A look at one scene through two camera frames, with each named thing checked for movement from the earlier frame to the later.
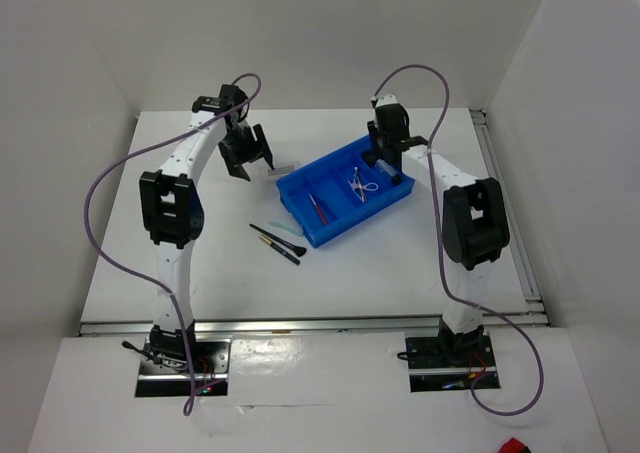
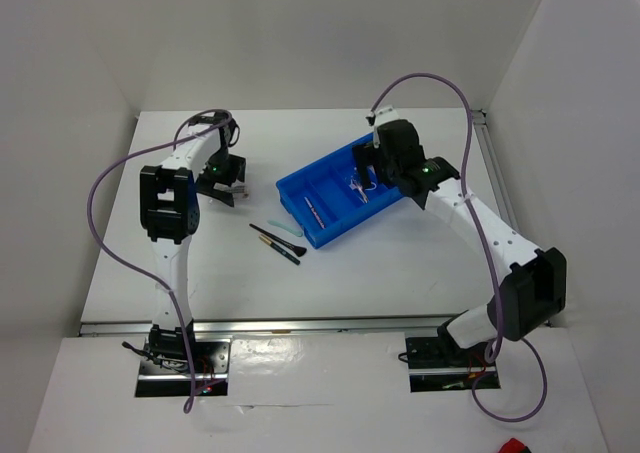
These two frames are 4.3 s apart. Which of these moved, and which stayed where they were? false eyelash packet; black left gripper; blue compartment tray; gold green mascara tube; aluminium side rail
Moved: black left gripper; false eyelash packet
Stayed: blue compartment tray; gold green mascara tube; aluminium side rail
